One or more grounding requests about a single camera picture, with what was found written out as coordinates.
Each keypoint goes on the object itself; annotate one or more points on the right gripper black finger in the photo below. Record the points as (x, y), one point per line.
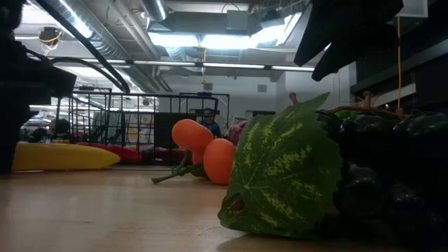
(360, 49)
(322, 38)

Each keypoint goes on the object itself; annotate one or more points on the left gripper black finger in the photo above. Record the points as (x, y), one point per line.
(61, 84)

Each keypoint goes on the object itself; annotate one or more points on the yellow banana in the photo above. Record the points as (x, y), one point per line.
(63, 157)

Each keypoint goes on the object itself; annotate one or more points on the purple grape bunch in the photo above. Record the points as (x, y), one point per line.
(236, 133)

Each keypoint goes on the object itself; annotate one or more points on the black grape bunch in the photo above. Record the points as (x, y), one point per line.
(287, 168)

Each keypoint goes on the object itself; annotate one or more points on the orange tangerine cluster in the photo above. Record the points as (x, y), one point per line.
(218, 161)

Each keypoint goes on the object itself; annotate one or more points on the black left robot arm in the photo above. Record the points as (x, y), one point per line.
(10, 14)

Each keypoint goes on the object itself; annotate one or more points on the person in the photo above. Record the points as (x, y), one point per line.
(211, 126)
(61, 129)

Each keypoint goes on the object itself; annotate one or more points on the ceiling light strip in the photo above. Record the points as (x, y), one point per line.
(231, 65)

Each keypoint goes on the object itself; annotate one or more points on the silver ventilation duct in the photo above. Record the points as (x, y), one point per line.
(105, 45)

